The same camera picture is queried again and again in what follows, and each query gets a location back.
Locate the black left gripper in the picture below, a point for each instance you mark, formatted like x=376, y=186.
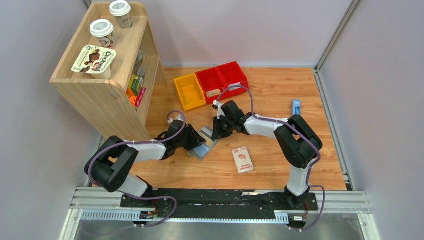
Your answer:
x=196, y=139

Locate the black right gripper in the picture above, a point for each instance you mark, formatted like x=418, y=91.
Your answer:
x=217, y=133

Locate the grey leather card holder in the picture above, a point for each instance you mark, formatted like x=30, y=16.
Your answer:
x=202, y=150

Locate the grey credit card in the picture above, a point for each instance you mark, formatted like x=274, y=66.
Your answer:
x=236, y=87

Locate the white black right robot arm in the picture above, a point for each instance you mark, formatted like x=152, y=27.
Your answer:
x=299, y=143

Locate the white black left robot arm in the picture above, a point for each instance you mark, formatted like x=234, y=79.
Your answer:
x=110, y=166

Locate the red plastic bin right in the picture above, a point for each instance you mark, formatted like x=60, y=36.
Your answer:
x=233, y=74

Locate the red plastic bin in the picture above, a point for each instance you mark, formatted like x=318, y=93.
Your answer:
x=233, y=74
x=211, y=79

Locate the white sponge packet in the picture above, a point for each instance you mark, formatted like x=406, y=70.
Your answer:
x=242, y=160

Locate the red plastic bin middle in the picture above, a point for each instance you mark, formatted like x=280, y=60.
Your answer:
x=211, y=79

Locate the yellow plastic bin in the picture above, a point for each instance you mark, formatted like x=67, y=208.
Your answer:
x=190, y=92

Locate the blue toothbrush package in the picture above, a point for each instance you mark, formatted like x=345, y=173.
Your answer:
x=296, y=107

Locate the pink box on shelf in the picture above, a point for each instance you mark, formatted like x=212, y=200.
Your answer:
x=139, y=98

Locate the orange box on shelf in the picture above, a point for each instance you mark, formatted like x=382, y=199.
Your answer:
x=132, y=96

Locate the green box on shelf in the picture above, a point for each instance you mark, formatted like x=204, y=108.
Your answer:
x=135, y=85

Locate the clear jar on shelf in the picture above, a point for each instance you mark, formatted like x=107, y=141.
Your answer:
x=138, y=68

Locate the wooden shelf unit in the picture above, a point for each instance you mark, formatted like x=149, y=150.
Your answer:
x=104, y=102

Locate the Chobani yogurt cup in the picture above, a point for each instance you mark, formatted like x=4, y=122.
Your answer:
x=95, y=61

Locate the white lidded cup front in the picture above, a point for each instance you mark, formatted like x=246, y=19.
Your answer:
x=103, y=30

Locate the white lidded cup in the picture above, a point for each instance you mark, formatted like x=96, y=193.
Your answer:
x=121, y=10
x=103, y=30

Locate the white lidded cup back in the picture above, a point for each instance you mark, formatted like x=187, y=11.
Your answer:
x=121, y=10

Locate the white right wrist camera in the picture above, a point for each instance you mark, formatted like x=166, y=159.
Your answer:
x=218, y=107

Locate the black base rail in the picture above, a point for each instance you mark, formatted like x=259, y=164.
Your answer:
x=219, y=203

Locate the grey slotted cable duct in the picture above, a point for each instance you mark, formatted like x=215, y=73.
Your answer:
x=135, y=216

